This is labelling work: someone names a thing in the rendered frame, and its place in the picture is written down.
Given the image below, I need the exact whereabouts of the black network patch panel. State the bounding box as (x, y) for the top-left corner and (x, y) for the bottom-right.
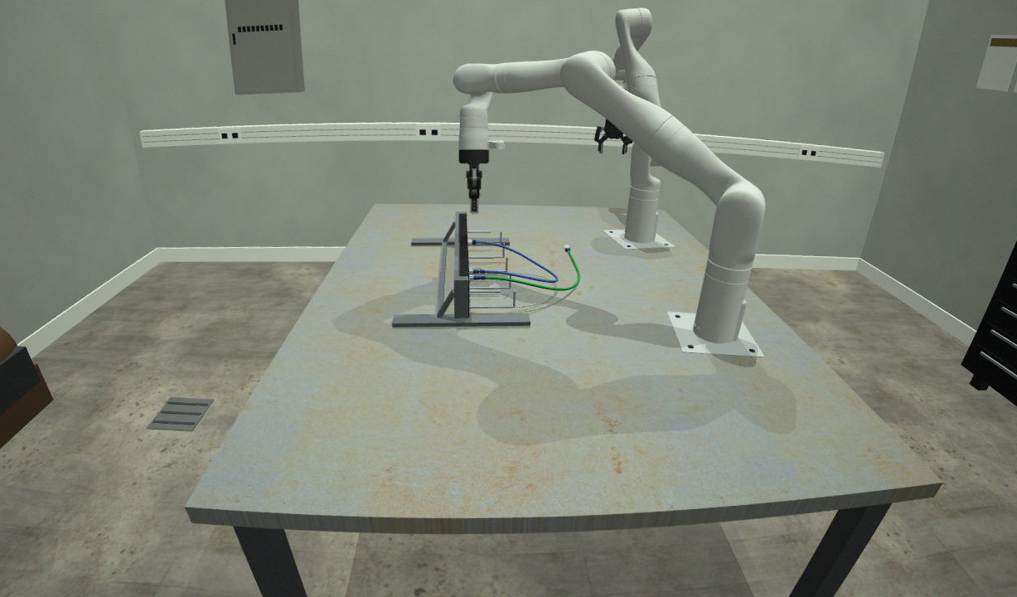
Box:
(392, 211), (530, 329)

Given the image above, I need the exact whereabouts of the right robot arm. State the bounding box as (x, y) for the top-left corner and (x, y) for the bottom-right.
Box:
(612, 8), (661, 243)

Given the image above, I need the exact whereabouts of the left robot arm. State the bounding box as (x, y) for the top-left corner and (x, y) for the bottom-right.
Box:
(453, 51), (766, 344)

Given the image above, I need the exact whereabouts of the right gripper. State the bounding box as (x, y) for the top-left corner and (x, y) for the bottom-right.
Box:
(594, 119), (632, 154)

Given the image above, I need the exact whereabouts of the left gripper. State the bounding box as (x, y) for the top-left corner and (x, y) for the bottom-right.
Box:
(459, 150), (489, 214)

